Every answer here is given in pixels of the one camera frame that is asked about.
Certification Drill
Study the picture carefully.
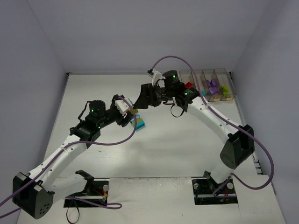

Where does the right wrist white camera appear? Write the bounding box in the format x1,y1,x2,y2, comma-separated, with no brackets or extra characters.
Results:
147,69,163,86

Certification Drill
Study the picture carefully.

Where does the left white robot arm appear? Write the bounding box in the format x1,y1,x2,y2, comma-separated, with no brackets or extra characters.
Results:
12,95,136,219

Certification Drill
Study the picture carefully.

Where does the red lego brick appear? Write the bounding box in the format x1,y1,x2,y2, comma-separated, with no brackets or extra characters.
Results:
185,82,194,88

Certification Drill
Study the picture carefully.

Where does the wrist white camera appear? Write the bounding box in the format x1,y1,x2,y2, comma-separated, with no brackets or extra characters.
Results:
147,69,163,86
114,97,134,116

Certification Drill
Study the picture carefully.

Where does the purple oval paw lego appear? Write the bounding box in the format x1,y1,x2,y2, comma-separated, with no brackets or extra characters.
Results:
210,78,217,87

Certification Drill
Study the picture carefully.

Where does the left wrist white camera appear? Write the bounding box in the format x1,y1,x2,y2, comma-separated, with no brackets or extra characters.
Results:
114,97,134,116

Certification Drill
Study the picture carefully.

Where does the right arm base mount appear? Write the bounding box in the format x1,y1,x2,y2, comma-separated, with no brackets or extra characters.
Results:
192,177,238,205

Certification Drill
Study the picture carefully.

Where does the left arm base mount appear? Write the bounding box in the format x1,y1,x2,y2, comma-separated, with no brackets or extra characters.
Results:
63,179,109,208

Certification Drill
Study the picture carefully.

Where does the small lime green lego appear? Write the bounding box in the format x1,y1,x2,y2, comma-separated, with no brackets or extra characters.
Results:
221,85,229,96

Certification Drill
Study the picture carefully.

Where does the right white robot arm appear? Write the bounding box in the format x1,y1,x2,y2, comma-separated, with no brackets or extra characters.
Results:
134,69,255,184

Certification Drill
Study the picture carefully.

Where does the clear bin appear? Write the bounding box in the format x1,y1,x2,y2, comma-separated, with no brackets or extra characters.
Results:
203,69,223,102
193,70,210,100
179,70,197,89
214,68,236,101

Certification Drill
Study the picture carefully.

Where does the teal green monster lego stack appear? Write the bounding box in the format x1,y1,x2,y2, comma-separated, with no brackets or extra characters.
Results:
130,114,145,130

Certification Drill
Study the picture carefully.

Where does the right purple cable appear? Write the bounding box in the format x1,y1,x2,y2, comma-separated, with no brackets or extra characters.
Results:
151,56,274,198

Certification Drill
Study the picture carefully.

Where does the multicolour lego block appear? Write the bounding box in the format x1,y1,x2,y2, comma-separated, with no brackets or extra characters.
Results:
126,109,139,115

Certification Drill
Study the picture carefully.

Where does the purple lego brick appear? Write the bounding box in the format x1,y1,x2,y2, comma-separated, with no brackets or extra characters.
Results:
209,87,218,95

